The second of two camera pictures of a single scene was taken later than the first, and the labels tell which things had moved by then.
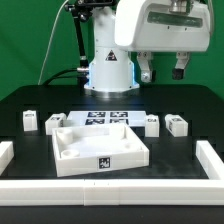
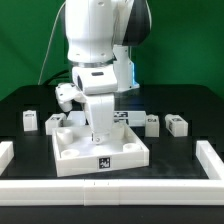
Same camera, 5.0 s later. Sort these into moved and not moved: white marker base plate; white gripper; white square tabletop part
Moved: white gripper
Not moved: white square tabletop part; white marker base plate
